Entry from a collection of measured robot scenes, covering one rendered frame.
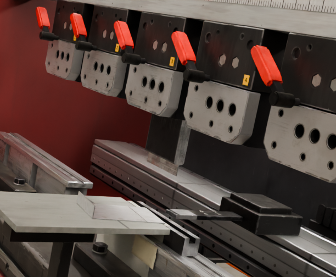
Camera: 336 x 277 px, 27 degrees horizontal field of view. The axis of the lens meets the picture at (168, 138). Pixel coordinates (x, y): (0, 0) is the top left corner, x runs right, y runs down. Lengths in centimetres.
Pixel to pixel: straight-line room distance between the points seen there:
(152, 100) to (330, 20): 40
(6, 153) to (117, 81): 63
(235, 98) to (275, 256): 43
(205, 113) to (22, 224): 31
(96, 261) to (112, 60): 37
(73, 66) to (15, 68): 51
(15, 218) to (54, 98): 100
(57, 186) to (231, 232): 39
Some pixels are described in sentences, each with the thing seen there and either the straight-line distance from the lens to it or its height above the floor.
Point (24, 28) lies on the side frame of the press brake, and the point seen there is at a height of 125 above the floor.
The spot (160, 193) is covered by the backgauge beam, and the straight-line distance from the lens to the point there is 164.
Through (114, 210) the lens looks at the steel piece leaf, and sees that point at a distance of 118.
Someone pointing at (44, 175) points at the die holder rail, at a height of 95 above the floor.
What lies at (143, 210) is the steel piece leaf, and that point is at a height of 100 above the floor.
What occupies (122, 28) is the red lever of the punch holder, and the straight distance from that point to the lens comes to 123.
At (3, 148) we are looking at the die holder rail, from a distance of 187.
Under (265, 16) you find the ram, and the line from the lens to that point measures 96.
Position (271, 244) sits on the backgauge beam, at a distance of 132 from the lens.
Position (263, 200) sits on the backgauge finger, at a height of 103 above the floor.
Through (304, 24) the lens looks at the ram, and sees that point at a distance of 90.
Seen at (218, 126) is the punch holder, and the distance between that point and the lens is 100.
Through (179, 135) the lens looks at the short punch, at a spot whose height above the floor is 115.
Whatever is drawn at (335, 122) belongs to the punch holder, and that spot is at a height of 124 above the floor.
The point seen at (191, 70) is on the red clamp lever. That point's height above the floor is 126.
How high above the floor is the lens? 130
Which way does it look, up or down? 8 degrees down
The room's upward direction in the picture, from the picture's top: 11 degrees clockwise
